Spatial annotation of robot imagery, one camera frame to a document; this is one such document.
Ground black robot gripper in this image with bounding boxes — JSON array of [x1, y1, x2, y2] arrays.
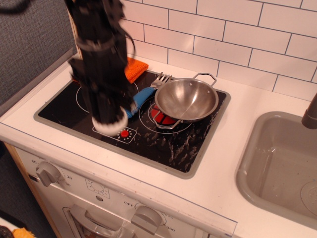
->
[[68, 42, 136, 124]]

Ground white toy mushroom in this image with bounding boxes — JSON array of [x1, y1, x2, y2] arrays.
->
[[92, 107, 128, 136]]

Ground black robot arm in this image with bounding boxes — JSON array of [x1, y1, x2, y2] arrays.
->
[[65, 0, 135, 126]]

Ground right red stove button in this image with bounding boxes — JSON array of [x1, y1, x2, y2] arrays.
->
[[120, 130, 130, 138]]

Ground orange folded cloth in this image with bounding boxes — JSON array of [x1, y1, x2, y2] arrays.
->
[[69, 56, 149, 87]]

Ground wooden side panel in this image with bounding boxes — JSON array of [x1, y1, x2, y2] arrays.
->
[[64, 0, 82, 59]]

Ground small steel pan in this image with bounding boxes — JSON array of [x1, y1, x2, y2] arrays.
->
[[153, 76, 219, 129]]

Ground left grey oven knob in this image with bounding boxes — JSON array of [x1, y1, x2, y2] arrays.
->
[[36, 162, 61, 187]]

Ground grey oven knob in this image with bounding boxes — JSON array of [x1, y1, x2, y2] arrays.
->
[[131, 206, 162, 235], [36, 162, 61, 187]]

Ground black toy stove top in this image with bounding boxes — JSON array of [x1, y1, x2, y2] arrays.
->
[[34, 81, 231, 179]]

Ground white toy oven front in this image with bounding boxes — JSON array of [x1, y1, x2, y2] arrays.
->
[[16, 149, 209, 238]]

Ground right grey oven knob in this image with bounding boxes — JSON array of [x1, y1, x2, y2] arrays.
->
[[131, 206, 162, 235]]

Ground yellow object at corner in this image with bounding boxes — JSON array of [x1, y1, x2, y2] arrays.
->
[[0, 226, 35, 238]]

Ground grey sink basin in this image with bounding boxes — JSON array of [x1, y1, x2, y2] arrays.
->
[[236, 112, 317, 229]]

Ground grey faucet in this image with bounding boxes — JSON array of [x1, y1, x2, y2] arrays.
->
[[301, 94, 317, 129]]

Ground blue handled grey fork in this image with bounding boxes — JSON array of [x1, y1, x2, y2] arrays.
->
[[126, 72, 172, 118]]

